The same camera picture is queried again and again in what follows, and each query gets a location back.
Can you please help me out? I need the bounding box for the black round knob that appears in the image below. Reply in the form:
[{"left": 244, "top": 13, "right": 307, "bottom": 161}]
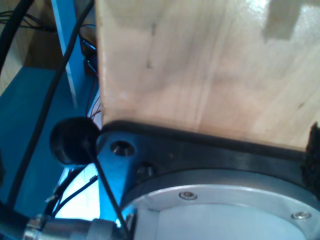
[{"left": 49, "top": 116, "right": 101, "bottom": 167}]

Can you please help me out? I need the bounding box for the thin black cable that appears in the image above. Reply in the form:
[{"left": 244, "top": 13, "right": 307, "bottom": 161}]
[
  {"left": 82, "top": 139, "right": 130, "bottom": 236},
  {"left": 6, "top": 0, "right": 95, "bottom": 208}
]

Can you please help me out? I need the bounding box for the white post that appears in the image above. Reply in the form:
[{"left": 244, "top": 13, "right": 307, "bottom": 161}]
[{"left": 51, "top": 0, "right": 79, "bottom": 110}]

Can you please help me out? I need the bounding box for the silver cable connector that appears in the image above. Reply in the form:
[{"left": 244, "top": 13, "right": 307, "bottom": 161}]
[{"left": 23, "top": 213, "right": 121, "bottom": 240}]

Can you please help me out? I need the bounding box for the thick black cable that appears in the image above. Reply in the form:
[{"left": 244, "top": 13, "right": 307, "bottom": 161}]
[{"left": 0, "top": 0, "right": 35, "bottom": 76}]

